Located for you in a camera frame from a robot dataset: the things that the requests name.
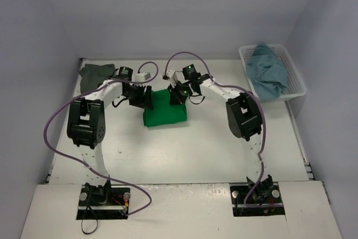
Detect grey green t shirt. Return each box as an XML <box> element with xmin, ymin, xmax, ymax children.
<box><xmin>79</xmin><ymin>64</ymin><xmax>116</xmax><ymax>93</ymax></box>

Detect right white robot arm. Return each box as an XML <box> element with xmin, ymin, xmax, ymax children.
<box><xmin>163</xmin><ymin>65</ymin><xmax>268</xmax><ymax>201</ymax></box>

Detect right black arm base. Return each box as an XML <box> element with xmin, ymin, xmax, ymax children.
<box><xmin>229</xmin><ymin>175</ymin><xmax>285</xmax><ymax>217</ymax></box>

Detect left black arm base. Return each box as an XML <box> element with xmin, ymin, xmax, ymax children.
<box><xmin>76</xmin><ymin>183</ymin><xmax>131</xmax><ymax>220</ymax></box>

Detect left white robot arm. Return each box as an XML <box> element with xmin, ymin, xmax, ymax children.
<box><xmin>67</xmin><ymin>67</ymin><xmax>153</xmax><ymax>205</ymax></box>

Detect blue t shirt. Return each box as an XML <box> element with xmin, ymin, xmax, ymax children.
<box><xmin>246</xmin><ymin>43</ymin><xmax>288</xmax><ymax>101</ymax></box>

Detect white laundry basket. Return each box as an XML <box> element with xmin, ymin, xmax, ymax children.
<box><xmin>238</xmin><ymin>44</ymin><xmax>307</xmax><ymax>102</ymax></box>

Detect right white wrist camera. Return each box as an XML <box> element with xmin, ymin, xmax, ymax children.
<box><xmin>162</xmin><ymin>69</ymin><xmax>179</xmax><ymax>88</ymax></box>

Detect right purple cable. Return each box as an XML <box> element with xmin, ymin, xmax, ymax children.
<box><xmin>164</xmin><ymin>51</ymin><xmax>267</xmax><ymax>208</ymax></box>

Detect purple cable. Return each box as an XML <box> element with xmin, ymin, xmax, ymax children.
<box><xmin>44</xmin><ymin>62</ymin><xmax>159</xmax><ymax>217</ymax></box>
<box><xmin>164</xmin><ymin>51</ymin><xmax>267</xmax><ymax>208</ymax></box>

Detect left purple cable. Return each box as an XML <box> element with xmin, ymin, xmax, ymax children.
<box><xmin>44</xmin><ymin>62</ymin><xmax>159</xmax><ymax>217</ymax></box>

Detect black thin looped cable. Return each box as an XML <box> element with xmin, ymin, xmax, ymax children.
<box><xmin>81</xmin><ymin>205</ymin><xmax>100</xmax><ymax>235</ymax></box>

